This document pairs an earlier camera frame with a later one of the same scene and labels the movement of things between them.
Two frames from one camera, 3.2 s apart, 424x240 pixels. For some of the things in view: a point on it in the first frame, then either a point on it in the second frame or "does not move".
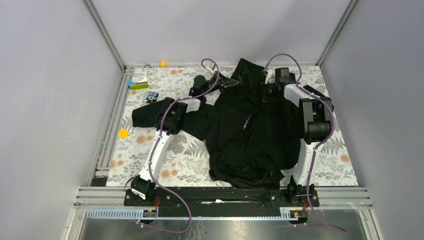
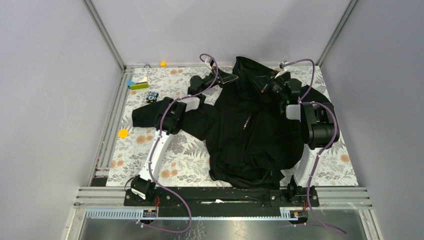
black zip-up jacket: [252, 128] does not move
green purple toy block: [139, 85] does not move
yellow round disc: [123, 133] does not move
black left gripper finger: [224, 82] → [224, 78]
